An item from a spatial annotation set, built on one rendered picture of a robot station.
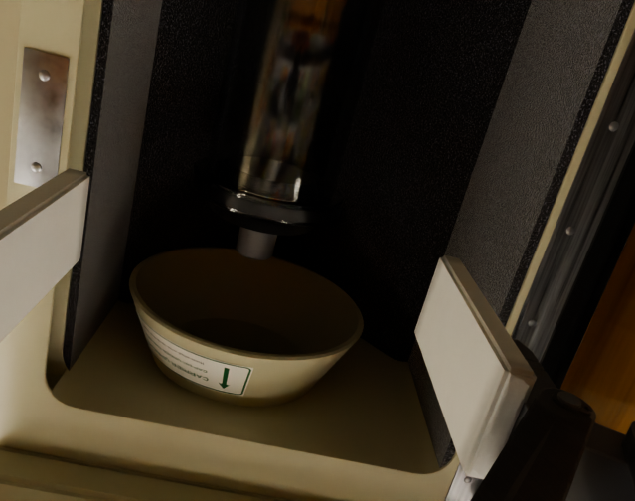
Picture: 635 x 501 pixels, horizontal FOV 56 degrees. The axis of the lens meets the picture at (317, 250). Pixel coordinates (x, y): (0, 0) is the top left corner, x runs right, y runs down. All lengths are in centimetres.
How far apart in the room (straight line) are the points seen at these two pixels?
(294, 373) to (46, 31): 24
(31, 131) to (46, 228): 18
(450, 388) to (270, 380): 25
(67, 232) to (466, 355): 12
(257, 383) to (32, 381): 14
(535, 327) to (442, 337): 20
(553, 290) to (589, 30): 14
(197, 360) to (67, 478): 10
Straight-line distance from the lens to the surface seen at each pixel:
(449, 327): 18
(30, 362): 40
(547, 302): 37
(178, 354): 41
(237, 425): 41
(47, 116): 34
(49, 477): 42
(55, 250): 18
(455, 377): 17
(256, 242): 43
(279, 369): 39
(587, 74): 36
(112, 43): 37
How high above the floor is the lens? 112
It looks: 20 degrees up
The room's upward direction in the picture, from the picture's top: 165 degrees counter-clockwise
